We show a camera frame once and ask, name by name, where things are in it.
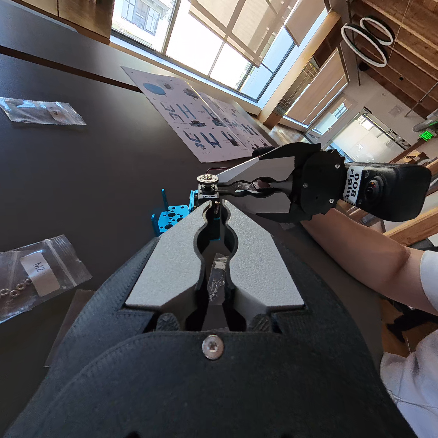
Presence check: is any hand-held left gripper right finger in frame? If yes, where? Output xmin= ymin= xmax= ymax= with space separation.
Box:
xmin=222 ymin=200 xmax=306 ymax=313

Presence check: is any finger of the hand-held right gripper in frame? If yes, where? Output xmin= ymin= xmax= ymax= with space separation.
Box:
xmin=216 ymin=156 xmax=297 ymax=188
xmin=218 ymin=186 xmax=293 ymax=214

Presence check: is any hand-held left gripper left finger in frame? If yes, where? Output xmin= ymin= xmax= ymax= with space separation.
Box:
xmin=125 ymin=201 xmax=213 ymax=313

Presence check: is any blue metal bracket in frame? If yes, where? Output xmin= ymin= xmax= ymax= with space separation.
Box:
xmin=151 ymin=188 xmax=226 ymax=243

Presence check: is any person's right forearm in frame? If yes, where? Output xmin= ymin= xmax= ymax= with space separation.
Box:
xmin=301 ymin=207 xmax=425 ymax=312

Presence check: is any dark brown desk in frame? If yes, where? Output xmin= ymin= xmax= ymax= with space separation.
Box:
xmin=0 ymin=0 xmax=384 ymax=438

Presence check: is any white printed instruction manual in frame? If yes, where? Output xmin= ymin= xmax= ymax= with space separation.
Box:
xmin=121 ymin=66 xmax=279 ymax=163

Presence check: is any beige square column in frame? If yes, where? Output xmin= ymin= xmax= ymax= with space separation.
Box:
xmin=257 ymin=12 xmax=343 ymax=128

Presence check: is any beige roller blind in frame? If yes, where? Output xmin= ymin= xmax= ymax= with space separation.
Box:
xmin=188 ymin=0 xmax=298 ymax=67
xmin=285 ymin=7 xmax=341 ymax=47

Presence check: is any black wheeled office chair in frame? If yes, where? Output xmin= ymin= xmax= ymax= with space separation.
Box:
xmin=387 ymin=298 xmax=432 ymax=346

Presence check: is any large glass window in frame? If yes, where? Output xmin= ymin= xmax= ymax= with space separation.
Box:
xmin=111 ymin=0 xmax=296 ymax=101

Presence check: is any wooden cabinet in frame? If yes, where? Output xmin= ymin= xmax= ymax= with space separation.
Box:
xmin=21 ymin=0 xmax=115 ymax=45

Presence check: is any wooden support post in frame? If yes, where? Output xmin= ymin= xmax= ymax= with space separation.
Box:
xmin=342 ymin=192 xmax=438 ymax=247

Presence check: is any white ring ceiling lamp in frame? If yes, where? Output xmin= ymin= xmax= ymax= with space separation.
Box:
xmin=341 ymin=23 xmax=388 ymax=67
xmin=360 ymin=17 xmax=395 ymax=46

